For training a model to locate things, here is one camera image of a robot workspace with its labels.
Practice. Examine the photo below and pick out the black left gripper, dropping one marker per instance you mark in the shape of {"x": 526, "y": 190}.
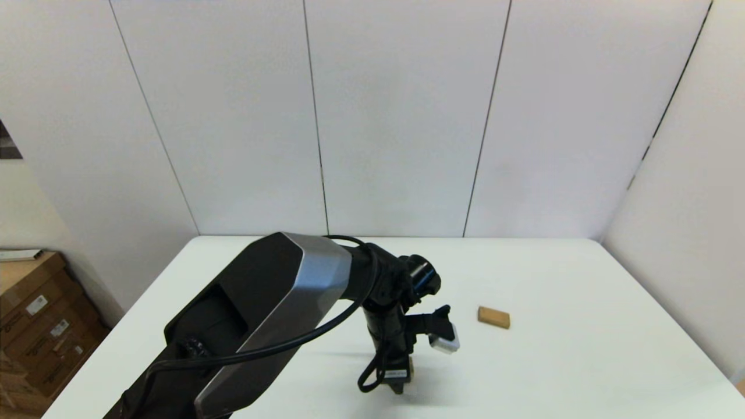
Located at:
{"x": 393, "y": 343}

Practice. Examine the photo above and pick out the arched wooden building block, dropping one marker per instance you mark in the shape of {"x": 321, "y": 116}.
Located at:
{"x": 411, "y": 368}

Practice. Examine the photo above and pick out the rectangular wooden building block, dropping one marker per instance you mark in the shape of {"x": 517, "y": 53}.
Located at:
{"x": 493, "y": 318}

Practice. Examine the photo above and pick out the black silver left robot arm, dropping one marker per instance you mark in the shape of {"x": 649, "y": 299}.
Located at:
{"x": 279, "y": 291}

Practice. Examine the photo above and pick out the brown cardboard box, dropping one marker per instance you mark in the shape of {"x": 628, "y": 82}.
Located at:
{"x": 61, "y": 319}
{"x": 29, "y": 276}
{"x": 75, "y": 364}
{"x": 11, "y": 384}

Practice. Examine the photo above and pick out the tan brown object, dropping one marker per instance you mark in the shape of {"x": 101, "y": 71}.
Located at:
{"x": 741, "y": 389}

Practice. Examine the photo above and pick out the flat white board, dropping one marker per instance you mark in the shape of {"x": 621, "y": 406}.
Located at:
{"x": 20, "y": 255}

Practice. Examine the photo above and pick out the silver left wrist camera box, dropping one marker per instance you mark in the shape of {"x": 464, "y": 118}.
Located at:
{"x": 445, "y": 343}

